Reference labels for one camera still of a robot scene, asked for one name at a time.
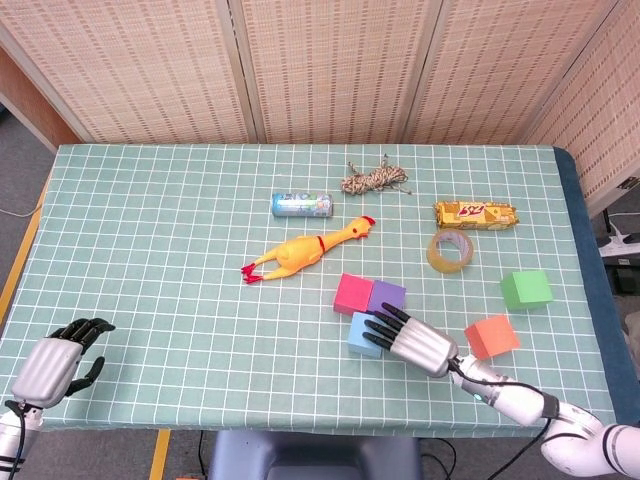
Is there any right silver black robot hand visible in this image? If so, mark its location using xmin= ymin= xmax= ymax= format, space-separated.
xmin=362 ymin=301 xmax=460 ymax=379

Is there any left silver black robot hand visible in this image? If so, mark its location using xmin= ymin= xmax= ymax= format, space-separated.
xmin=10 ymin=316 xmax=117 ymax=410

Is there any purple foam cube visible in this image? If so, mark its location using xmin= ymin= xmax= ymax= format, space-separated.
xmin=368 ymin=279 xmax=407 ymax=314

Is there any orange foam cube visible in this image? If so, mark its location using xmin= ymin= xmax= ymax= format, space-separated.
xmin=463 ymin=314 xmax=521 ymax=361

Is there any light blue foam cube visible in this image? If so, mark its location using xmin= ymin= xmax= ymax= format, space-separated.
xmin=346 ymin=311 xmax=385 ymax=359

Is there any pink foam cube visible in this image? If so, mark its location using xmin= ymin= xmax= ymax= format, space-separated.
xmin=333 ymin=272 xmax=375 ymax=317

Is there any green foam cube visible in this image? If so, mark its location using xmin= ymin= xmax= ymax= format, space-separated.
xmin=500 ymin=269 xmax=554 ymax=311

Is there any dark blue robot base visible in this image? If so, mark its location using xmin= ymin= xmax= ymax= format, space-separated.
xmin=207 ymin=430 xmax=424 ymax=480

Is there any clear packing tape roll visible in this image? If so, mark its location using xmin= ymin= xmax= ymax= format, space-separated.
xmin=426 ymin=228 xmax=475 ymax=275

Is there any yellow floor tape strip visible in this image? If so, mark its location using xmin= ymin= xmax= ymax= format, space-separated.
xmin=148 ymin=429 xmax=172 ymax=480
xmin=0 ymin=177 xmax=52 ymax=324

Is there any yellow snack package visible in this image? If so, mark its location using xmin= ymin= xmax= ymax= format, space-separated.
xmin=432 ymin=200 xmax=520 ymax=232

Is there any green checkered tablecloth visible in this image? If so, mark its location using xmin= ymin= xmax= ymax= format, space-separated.
xmin=0 ymin=143 xmax=617 ymax=441

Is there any yellow rubber chicken toy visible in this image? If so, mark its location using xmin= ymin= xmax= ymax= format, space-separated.
xmin=241 ymin=215 xmax=378 ymax=286

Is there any blue drink can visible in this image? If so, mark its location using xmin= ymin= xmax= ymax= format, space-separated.
xmin=271 ymin=192 xmax=335 ymax=219

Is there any dark blue table edge padding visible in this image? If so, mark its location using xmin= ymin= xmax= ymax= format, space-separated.
xmin=552 ymin=146 xmax=640 ymax=429

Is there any black box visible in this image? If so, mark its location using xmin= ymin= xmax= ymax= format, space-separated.
xmin=604 ymin=258 xmax=637 ymax=296

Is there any white power strip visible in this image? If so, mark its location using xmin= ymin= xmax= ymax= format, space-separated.
xmin=597 ymin=230 xmax=640 ymax=259

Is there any woven bamboo screen panel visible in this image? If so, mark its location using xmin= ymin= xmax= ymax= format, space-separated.
xmin=229 ymin=0 xmax=444 ymax=145
xmin=0 ymin=0 xmax=251 ymax=145
xmin=522 ymin=0 xmax=640 ymax=216
xmin=404 ymin=0 xmax=626 ymax=146

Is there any white floor cable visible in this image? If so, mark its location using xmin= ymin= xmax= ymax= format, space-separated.
xmin=0 ymin=197 xmax=45 ymax=219

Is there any braided rope bundle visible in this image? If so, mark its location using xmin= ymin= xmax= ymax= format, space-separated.
xmin=340 ymin=153 xmax=414 ymax=197

